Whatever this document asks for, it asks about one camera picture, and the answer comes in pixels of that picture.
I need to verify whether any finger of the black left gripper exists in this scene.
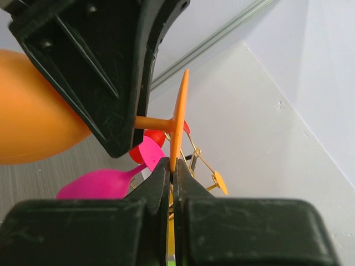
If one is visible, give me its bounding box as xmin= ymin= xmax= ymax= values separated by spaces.
xmin=7 ymin=0 xmax=189 ymax=158

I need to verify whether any red plastic wine glass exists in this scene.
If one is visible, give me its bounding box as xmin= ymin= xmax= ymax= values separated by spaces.
xmin=129 ymin=116 xmax=190 ymax=172

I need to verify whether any green plastic wine glass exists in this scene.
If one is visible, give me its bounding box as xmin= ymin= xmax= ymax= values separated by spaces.
xmin=167 ymin=258 xmax=176 ymax=266

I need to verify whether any yellow wine glass cluster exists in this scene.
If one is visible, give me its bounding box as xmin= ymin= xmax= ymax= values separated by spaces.
xmin=212 ymin=171 xmax=228 ymax=195

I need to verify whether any gold wine glass rack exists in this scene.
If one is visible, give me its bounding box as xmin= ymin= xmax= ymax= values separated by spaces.
xmin=130 ymin=130 xmax=217 ymax=219

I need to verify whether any orange plastic wine glass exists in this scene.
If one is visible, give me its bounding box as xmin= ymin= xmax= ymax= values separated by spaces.
xmin=0 ymin=49 xmax=191 ymax=174

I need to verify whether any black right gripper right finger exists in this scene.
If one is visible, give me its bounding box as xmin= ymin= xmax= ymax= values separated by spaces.
xmin=173 ymin=160 xmax=334 ymax=265

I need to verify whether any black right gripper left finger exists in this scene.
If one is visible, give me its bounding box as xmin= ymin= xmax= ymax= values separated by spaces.
xmin=1 ymin=158 xmax=170 ymax=265

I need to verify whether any pink plastic wine glass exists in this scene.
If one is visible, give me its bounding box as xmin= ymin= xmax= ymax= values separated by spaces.
xmin=55 ymin=137 xmax=167 ymax=200

